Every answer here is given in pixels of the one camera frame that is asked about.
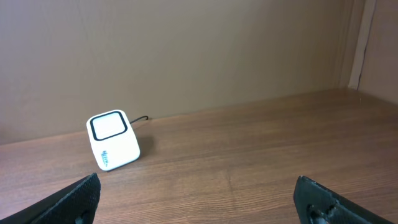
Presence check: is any white barcode scanner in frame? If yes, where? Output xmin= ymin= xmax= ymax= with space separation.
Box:
xmin=86 ymin=110 xmax=141 ymax=171

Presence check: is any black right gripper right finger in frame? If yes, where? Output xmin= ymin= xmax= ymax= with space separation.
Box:
xmin=294 ymin=175 xmax=392 ymax=224

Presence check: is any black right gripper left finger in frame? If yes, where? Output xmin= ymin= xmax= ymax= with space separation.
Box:
xmin=1 ymin=173 xmax=101 ymax=224

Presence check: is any black scanner cable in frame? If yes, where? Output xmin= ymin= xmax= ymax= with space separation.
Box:
xmin=129 ymin=115 xmax=149 ymax=124

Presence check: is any white wall corner trim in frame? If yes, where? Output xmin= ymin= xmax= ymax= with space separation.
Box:
xmin=348 ymin=0 xmax=377 ymax=90

